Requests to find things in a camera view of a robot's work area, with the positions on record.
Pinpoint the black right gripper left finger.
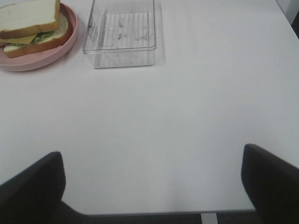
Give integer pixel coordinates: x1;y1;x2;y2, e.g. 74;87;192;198
0;152;66;224

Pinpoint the green lettuce leaf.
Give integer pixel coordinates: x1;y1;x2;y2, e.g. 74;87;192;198
30;30;55;44

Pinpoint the pink round plate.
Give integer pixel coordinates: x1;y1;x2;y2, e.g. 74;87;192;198
0;3;78;71

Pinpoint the clear right plastic container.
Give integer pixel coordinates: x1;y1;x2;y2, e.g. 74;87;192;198
82;0;157;69

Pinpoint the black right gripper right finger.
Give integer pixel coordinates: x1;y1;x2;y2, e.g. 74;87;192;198
241;144;299;224

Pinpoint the yellow cheese slice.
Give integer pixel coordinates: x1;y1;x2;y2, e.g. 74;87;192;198
0;35;36;44

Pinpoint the white bread slice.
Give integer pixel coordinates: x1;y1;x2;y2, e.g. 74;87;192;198
3;13;72;58

